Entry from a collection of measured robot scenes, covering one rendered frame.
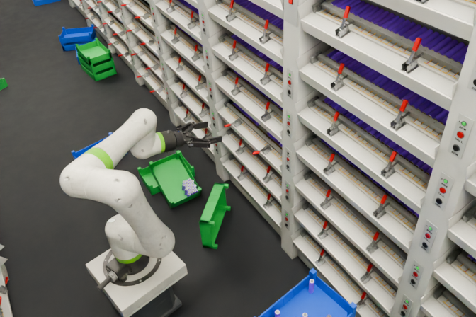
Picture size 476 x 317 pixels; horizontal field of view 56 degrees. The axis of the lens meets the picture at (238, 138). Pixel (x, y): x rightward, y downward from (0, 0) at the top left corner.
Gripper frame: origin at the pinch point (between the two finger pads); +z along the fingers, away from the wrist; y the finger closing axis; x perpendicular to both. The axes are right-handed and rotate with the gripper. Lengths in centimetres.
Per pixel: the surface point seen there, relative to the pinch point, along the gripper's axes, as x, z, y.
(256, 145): -8.2, 21.7, 7.6
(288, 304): -21, -13, 83
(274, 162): -8.2, 21.6, 22.8
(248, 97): 12.8, 20.8, -4.2
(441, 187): 41, 9, 105
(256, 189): -45, 32, 1
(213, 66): 18.6, 15.4, -30.2
